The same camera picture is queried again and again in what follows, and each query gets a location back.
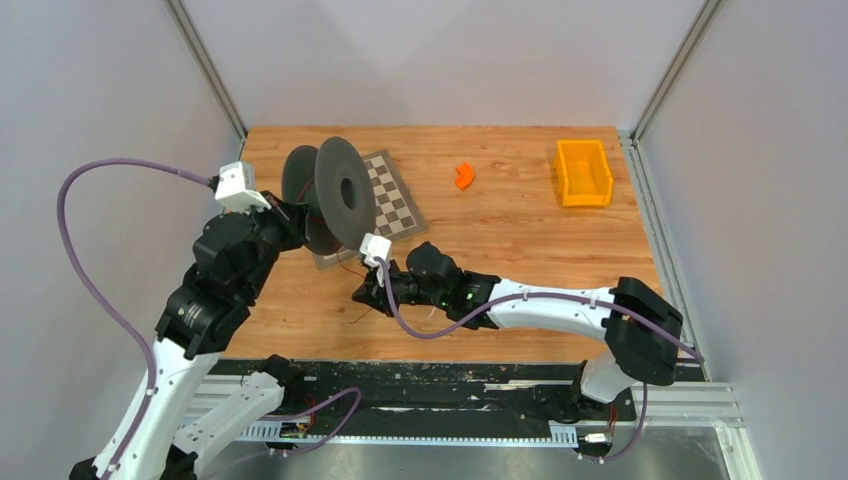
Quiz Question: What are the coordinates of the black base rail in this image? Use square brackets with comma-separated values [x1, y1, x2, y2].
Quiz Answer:
[236, 361, 650, 448]

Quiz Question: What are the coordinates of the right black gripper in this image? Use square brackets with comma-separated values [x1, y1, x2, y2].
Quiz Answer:
[354, 257, 449, 320]

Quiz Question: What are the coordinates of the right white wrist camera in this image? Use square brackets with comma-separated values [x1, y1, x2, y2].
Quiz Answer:
[358, 233, 392, 287]

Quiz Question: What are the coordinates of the aluminium frame post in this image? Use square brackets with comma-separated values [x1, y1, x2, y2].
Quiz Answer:
[630, 0, 724, 144]
[164, 0, 248, 144]

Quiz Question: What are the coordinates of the dark grey cable spool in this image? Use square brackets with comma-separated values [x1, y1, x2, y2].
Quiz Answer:
[281, 136, 377, 256]

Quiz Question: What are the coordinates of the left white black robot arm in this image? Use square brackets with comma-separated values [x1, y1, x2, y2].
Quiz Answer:
[69, 191, 309, 479]

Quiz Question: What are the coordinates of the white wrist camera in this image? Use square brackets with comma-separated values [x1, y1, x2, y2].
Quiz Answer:
[358, 233, 392, 287]
[214, 161, 271, 214]

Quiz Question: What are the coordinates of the left aluminium frame post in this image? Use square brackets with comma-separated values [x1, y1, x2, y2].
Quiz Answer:
[164, 0, 248, 144]

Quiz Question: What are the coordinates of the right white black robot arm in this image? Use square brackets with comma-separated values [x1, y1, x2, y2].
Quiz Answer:
[352, 235, 686, 418]

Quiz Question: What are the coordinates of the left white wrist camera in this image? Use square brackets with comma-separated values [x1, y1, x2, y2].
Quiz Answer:
[214, 161, 271, 214]

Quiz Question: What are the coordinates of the wooden chessboard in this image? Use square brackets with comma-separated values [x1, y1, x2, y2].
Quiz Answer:
[313, 150, 427, 269]

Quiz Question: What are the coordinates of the orange curved plastic piece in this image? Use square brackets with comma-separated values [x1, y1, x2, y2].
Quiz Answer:
[454, 162, 475, 191]

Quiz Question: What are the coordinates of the orange plastic bin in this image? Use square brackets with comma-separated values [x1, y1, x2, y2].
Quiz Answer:
[552, 139, 614, 207]

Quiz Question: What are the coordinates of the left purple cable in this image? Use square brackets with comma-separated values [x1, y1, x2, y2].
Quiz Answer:
[56, 157, 220, 480]

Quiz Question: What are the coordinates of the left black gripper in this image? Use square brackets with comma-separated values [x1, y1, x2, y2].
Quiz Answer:
[240, 187, 311, 298]

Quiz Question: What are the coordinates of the right aluminium frame post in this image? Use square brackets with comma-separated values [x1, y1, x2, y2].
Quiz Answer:
[630, 0, 724, 144]

